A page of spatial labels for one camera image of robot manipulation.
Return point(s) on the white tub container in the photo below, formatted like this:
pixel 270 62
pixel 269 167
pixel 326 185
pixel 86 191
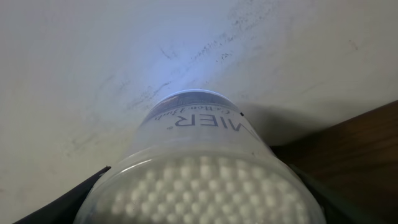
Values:
pixel 196 159

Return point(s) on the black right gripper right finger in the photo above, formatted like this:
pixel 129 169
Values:
pixel 335 208

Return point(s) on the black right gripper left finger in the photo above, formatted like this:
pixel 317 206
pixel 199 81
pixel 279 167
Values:
pixel 65 208

